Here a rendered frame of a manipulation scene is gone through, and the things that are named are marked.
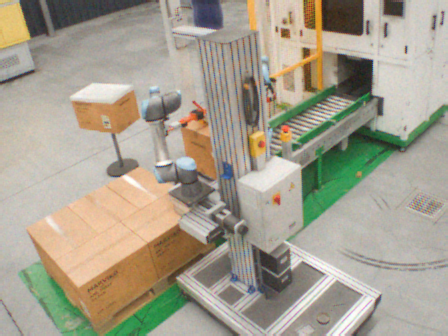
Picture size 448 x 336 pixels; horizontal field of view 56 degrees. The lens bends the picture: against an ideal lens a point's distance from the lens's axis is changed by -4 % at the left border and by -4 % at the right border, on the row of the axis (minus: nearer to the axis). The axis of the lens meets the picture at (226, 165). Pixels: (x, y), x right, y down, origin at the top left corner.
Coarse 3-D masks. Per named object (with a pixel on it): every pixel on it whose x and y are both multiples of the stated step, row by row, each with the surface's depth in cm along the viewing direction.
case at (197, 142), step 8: (192, 120) 368; (184, 128) 360; (192, 128) 355; (200, 128) 353; (208, 128) 352; (184, 136) 365; (192, 136) 356; (200, 136) 348; (208, 136) 340; (184, 144) 371; (192, 144) 362; (200, 144) 353; (208, 144) 345; (192, 152) 368; (200, 152) 359; (208, 152) 350; (200, 160) 364; (208, 160) 355; (200, 168) 370; (208, 168) 361; (216, 176) 358
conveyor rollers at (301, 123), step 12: (312, 108) 485; (324, 108) 484; (336, 108) 482; (288, 120) 469; (300, 120) 469; (312, 120) 458; (324, 120) 456; (276, 132) 451; (300, 132) 440; (276, 144) 432; (204, 180) 386
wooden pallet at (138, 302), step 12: (204, 252) 373; (192, 264) 373; (168, 276) 364; (156, 288) 345; (72, 300) 341; (132, 300) 331; (144, 300) 344; (84, 312) 324; (120, 312) 336; (132, 312) 335; (96, 324) 313; (108, 324) 321
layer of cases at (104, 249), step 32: (96, 192) 392; (128, 192) 385; (160, 192) 379; (64, 224) 356; (96, 224) 351; (128, 224) 346; (160, 224) 341; (64, 256) 321; (96, 256) 317; (128, 256) 315; (160, 256) 338; (64, 288) 346; (96, 288) 303; (128, 288) 325; (96, 320) 312
